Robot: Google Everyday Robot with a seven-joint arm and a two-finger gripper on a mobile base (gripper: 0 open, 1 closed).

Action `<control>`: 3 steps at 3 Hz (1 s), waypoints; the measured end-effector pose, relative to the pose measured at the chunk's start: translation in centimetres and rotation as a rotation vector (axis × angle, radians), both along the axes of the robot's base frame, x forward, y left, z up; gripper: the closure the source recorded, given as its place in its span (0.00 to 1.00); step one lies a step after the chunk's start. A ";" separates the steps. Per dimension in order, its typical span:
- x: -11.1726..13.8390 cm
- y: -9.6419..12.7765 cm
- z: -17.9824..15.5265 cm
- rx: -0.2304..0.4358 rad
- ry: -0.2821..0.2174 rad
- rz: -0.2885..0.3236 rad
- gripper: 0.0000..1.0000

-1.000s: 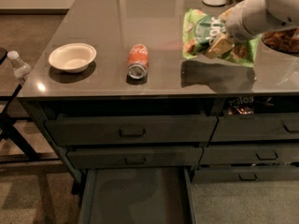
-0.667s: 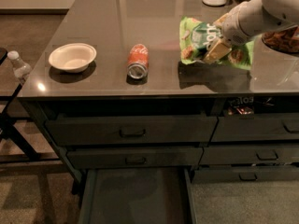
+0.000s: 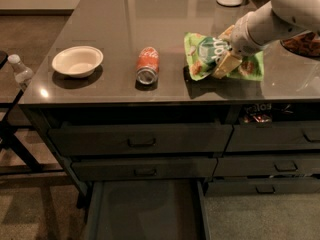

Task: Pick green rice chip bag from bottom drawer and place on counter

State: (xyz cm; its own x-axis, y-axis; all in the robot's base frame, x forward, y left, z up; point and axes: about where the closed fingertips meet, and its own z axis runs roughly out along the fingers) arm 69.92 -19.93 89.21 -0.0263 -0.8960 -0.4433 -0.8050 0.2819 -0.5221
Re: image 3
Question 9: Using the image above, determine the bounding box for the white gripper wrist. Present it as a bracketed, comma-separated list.
[213, 12, 264, 79]

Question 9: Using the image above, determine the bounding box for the green rice chip bag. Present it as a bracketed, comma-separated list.
[184, 32, 264, 81]

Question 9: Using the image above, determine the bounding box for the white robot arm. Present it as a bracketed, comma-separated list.
[213, 0, 320, 79]

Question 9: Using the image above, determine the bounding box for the dark snack bag in drawer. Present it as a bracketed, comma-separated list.
[243, 103, 272, 123]

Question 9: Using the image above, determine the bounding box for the top left drawer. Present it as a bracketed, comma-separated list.
[48, 123, 232, 157]

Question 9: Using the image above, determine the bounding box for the top right drawer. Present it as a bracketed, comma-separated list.
[226, 121, 320, 152]

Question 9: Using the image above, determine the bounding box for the middle left drawer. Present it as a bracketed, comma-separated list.
[71, 157, 217, 181]

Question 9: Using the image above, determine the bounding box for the dark counter cabinet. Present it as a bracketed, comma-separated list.
[20, 0, 319, 192]

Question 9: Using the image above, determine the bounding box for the middle right drawer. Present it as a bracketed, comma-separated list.
[214, 154, 320, 177]

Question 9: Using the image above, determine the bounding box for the bottom right drawer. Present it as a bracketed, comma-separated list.
[206, 178, 320, 196]

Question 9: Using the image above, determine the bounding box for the open bottom left drawer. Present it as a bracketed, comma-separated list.
[84, 179, 210, 240]

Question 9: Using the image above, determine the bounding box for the glass jar of snacks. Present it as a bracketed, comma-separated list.
[281, 32, 320, 57]

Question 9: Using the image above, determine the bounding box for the red soda can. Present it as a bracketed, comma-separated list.
[136, 47, 159, 85]

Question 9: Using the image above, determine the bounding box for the white paper bowl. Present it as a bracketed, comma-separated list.
[51, 46, 104, 78]

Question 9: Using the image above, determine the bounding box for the clear plastic water bottle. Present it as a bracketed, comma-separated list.
[8, 54, 34, 91]

